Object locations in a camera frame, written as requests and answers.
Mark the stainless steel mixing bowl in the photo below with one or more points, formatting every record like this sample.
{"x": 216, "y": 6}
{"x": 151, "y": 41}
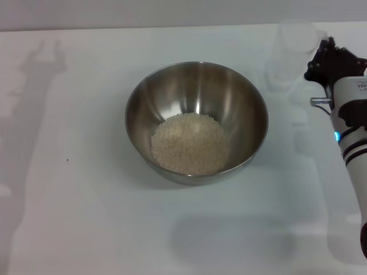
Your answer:
{"x": 200, "y": 86}

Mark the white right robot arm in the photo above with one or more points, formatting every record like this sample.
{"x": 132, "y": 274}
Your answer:
{"x": 355, "y": 160}

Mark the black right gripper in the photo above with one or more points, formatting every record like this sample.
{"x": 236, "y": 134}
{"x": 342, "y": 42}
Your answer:
{"x": 335, "y": 66}

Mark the white rice grains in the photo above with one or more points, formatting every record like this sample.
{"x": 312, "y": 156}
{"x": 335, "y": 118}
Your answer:
{"x": 190, "y": 143}

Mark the clear plastic measuring cup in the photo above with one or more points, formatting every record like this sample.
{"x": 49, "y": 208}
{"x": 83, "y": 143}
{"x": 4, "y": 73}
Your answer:
{"x": 298, "y": 37}

